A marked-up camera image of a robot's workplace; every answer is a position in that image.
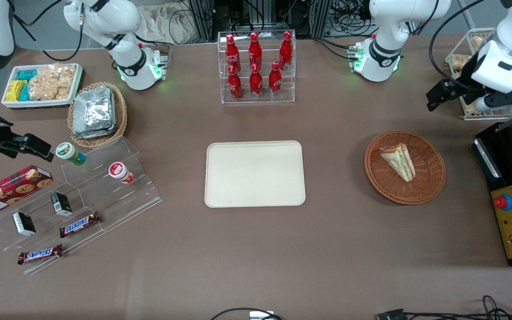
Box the plastic-wrapped triangle sandwich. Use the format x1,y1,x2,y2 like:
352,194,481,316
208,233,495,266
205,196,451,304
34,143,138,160
380,143,416,183

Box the clear basket with bread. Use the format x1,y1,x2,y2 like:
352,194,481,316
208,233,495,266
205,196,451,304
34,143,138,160
444,28,512,121

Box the round brown wicker basket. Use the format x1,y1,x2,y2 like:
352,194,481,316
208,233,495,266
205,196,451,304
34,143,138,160
364,130,446,205

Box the oval brown wicker basket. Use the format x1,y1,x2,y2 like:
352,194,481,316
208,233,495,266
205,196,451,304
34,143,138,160
68,82,128,148

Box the beige rectangular tray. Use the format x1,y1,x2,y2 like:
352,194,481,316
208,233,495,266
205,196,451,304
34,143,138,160
204,140,306,208

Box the red tartan cookie box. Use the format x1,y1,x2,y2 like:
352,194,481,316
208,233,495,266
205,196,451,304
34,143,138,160
0,165,54,219

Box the green-lidded snack cup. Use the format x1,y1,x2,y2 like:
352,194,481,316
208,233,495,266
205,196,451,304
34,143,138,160
56,142,87,166

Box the white rectangular snack bin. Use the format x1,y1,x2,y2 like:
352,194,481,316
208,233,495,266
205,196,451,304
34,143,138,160
1,63,84,109

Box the yellow snack packet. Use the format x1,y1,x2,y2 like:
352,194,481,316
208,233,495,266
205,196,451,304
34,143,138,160
5,80,27,102

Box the small black box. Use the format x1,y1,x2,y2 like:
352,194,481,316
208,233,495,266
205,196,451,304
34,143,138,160
51,192,73,217
12,212,37,237

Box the clear bag of crackers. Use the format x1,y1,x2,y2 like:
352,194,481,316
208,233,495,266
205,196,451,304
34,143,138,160
28,64,77,101

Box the teal snack packet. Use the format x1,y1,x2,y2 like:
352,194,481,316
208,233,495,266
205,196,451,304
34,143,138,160
17,69,39,102

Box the silver foil packs stack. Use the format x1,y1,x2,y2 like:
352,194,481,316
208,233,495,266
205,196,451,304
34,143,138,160
72,86,118,140

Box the brown Snickers bar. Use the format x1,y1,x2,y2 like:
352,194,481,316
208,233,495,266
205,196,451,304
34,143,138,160
17,244,64,265
59,211,101,238

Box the red-lidded snack cup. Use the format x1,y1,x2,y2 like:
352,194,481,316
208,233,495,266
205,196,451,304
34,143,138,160
108,162,135,184

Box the clear acrylic step display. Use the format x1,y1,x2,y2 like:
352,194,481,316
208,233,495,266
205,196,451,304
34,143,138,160
0,136,163,275

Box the red cola bottle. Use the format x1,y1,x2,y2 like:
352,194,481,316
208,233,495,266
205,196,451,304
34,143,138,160
249,64,264,99
279,31,293,71
268,61,283,97
248,32,263,72
228,65,243,101
225,34,240,74

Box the black appliance with yellow panel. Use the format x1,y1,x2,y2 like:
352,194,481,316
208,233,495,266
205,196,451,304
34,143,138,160
472,121,512,267

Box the clear acrylic bottle rack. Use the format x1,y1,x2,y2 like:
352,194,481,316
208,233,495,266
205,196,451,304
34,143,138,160
217,30,296,104

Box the beige cloth bag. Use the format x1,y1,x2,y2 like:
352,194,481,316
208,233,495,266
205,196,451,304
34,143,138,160
138,2,200,45

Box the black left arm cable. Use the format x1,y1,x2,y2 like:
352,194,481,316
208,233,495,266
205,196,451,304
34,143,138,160
428,0,505,92

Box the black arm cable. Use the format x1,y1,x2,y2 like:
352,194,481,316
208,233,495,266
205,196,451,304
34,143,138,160
428,0,505,92
12,0,84,62

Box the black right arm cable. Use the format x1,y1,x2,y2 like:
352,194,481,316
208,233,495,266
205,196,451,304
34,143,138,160
12,0,84,62

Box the black cables bundle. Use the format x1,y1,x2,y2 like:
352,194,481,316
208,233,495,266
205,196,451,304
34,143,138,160
375,295,512,320

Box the aluminium frame rack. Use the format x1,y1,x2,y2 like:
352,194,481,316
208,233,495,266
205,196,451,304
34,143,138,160
185,0,333,41

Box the black looped cable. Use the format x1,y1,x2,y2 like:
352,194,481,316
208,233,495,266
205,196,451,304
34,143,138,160
210,307,283,320

